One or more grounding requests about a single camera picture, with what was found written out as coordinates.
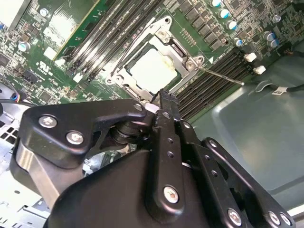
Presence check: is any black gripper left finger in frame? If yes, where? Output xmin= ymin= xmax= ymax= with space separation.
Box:
xmin=9 ymin=89 xmax=186 ymax=218

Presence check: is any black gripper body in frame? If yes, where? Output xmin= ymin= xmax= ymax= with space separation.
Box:
xmin=47 ymin=149 xmax=225 ymax=228

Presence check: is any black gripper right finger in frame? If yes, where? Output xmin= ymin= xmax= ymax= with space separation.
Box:
xmin=169 ymin=95 xmax=296 ymax=228

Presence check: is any metal wire locking lever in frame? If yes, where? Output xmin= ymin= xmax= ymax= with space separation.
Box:
xmin=109 ymin=18 xmax=157 ymax=78
xmin=197 ymin=65 xmax=245 ymax=86

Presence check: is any silver CPU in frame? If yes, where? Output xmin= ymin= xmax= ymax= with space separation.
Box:
xmin=129 ymin=47 xmax=181 ymax=93

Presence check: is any metal socket cover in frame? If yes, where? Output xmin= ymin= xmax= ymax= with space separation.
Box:
xmin=118 ymin=29 xmax=199 ymax=100

